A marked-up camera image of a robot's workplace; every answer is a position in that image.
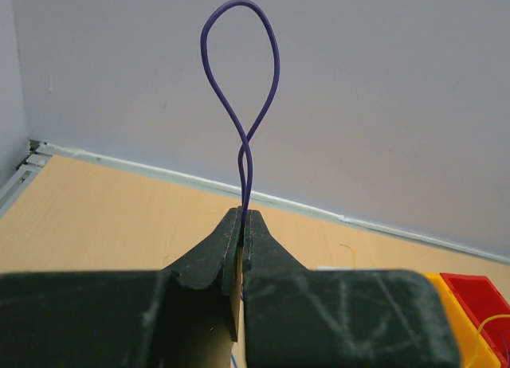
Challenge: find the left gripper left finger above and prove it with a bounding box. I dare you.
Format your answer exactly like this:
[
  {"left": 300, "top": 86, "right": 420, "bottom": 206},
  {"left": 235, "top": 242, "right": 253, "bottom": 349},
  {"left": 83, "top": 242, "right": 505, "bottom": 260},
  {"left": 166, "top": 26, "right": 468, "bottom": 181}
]
[{"left": 1, "top": 208, "right": 242, "bottom": 367}]

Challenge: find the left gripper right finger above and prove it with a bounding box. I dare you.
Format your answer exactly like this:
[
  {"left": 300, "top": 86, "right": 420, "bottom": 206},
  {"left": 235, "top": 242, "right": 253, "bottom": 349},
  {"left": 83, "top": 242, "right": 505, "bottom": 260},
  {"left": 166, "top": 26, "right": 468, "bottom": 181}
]
[{"left": 242, "top": 210, "right": 461, "bottom": 367}]

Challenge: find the blue wire bundle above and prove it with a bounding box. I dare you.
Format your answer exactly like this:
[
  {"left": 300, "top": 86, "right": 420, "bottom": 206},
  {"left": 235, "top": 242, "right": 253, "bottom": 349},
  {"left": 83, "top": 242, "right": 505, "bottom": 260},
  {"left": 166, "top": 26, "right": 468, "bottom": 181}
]
[{"left": 199, "top": 0, "right": 281, "bottom": 305}]

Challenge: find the white plastic bin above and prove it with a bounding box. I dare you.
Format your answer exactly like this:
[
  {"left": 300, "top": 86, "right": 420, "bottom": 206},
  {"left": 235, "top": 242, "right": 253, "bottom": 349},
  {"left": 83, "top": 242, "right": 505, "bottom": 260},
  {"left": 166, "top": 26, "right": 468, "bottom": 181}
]
[{"left": 317, "top": 266, "right": 355, "bottom": 271}]

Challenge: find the yellow plastic bin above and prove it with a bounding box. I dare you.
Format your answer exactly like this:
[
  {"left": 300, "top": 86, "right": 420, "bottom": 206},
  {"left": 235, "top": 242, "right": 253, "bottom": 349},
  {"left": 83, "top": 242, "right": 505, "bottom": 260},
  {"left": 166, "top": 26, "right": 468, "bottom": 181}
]
[{"left": 425, "top": 272, "right": 500, "bottom": 368}]

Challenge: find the red plastic bin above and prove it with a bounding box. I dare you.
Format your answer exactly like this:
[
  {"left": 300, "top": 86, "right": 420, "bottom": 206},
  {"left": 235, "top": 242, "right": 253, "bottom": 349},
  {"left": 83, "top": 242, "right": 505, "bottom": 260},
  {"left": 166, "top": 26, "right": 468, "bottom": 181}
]
[{"left": 441, "top": 272, "right": 509, "bottom": 367}]

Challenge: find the aluminium left rail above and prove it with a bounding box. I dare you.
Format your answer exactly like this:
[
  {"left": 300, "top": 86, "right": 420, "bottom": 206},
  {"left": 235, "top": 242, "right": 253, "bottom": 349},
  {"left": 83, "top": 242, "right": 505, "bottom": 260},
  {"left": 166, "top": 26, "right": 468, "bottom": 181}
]
[{"left": 1, "top": 140, "right": 52, "bottom": 217}]

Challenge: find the aluminium rail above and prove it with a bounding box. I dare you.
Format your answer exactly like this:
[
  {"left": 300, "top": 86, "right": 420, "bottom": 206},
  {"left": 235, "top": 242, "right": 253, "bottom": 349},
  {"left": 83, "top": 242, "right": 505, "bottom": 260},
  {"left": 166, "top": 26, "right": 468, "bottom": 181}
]
[
  {"left": 1, "top": 140, "right": 52, "bottom": 217},
  {"left": 29, "top": 139, "right": 509, "bottom": 264}
]

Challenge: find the aluminium back rail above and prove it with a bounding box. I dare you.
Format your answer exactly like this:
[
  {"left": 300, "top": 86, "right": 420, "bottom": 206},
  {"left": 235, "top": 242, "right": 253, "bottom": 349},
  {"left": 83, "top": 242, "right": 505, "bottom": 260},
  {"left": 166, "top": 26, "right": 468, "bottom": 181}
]
[{"left": 29, "top": 139, "right": 509, "bottom": 264}]

